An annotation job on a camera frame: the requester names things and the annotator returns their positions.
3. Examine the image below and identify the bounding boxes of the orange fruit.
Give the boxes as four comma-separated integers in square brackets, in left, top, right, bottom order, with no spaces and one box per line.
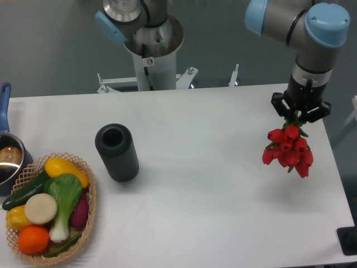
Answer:
[17,225,50,254]

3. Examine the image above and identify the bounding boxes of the white metal frame bracket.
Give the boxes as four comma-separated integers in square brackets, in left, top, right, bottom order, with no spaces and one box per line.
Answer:
[97,64,240,94]

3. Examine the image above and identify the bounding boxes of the dark green cucumber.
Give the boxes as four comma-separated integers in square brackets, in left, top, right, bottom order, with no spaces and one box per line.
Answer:
[2,170,50,210]

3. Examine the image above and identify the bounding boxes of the yellow squash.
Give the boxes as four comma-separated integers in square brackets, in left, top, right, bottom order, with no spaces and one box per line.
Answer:
[45,157,89,189]

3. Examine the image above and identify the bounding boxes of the purple sweet potato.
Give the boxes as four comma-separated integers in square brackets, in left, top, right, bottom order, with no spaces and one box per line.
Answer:
[70,192,89,229]

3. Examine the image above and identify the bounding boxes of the dark grey ribbed vase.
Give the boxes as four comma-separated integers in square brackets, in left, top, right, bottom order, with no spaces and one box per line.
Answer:
[95,123,139,182]

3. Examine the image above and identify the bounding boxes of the black device at table corner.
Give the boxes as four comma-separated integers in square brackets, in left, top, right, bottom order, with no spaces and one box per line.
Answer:
[336,226,356,256]

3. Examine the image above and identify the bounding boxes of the red tulip bouquet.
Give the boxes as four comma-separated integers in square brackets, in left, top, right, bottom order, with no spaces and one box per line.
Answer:
[262,111,313,178]

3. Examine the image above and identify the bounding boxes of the green chili pepper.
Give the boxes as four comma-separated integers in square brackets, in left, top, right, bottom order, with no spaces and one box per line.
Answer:
[44,233,81,257]

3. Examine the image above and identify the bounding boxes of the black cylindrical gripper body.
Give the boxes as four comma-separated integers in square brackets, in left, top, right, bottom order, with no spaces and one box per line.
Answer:
[283,75,326,112]

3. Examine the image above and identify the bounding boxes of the blue-handled saucepan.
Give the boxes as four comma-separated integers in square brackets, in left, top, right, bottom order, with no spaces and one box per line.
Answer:
[1,82,33,196]

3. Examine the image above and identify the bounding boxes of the black cable on pedestal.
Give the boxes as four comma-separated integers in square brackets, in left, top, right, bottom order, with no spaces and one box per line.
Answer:
[141,44,154,91]

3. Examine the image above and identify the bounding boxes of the green bok choy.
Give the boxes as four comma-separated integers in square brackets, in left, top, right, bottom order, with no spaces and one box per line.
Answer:
[44,174,82,243]

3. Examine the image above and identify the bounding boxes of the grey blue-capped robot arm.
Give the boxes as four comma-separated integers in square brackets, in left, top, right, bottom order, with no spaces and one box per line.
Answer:
[95,1,350,123]

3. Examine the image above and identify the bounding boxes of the round beige bread disc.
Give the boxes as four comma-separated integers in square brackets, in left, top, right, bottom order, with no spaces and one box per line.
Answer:
[25,193,57,224]

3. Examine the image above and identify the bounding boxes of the yellow bell pepper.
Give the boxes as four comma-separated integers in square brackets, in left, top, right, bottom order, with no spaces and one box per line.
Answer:
[6,205,32,231]

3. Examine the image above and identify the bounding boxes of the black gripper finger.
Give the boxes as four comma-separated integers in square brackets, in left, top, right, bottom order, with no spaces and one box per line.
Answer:
[300,101,331,123]
[271,92,294,118]

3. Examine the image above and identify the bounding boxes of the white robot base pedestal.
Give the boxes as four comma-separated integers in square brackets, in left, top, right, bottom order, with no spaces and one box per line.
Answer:
[124,15,184,79]

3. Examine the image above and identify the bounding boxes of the woven wicker basket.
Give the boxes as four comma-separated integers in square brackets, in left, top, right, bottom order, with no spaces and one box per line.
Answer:
[6,152,97,266]

